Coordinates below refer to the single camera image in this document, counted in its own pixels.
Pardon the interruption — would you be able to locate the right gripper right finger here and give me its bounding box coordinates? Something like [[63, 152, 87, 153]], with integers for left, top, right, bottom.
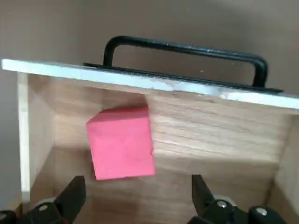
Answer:
[[190, 174, 282, 224]]

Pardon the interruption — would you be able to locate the black metal drawer handle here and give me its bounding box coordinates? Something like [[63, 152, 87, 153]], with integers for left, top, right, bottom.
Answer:
[[83, 35, 285, 93]]

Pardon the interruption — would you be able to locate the white-front drawer with handle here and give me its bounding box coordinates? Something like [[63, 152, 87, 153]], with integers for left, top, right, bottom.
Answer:
[[0, 35, 299, 224]]

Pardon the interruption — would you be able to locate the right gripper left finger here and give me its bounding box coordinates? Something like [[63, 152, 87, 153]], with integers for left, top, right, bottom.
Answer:
[[0, 175, 87, 224]]

